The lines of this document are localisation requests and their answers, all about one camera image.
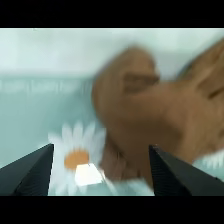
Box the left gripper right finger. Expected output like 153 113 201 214
148 144 224 197

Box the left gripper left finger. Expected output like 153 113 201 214
0 143 55 197

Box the brown shirt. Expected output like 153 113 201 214
91 39 224 186

